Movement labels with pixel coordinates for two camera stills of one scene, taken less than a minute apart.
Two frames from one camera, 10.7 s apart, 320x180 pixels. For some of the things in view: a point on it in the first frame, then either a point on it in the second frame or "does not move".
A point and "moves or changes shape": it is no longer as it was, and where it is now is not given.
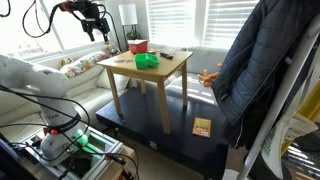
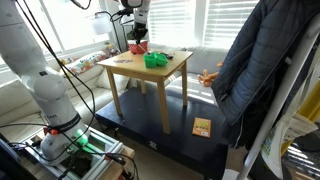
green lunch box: [146, 60] moves or changes shape
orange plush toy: [208, 78] does not move
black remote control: [166, 55] does not move
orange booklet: [202, 127] does not move
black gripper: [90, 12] to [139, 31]
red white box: [137, 46] does not move
